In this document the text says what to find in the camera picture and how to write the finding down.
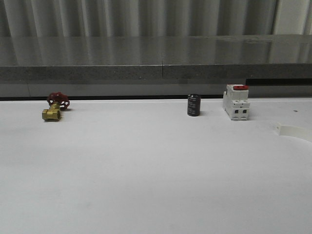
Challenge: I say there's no grey stone counter ledge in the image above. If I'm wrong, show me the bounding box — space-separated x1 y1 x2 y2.
0 35 312 99

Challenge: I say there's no black cylindrical capacitor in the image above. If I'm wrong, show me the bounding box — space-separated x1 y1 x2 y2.
187 94 201 117

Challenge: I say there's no grey pleated curtain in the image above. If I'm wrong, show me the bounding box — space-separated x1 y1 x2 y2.
0 0 312 37

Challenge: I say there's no white circuit breaker red switch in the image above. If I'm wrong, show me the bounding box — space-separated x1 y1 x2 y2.
223 84 250 120

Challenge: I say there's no brass valve red handwheel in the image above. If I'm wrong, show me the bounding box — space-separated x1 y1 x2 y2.
41 92 70 121

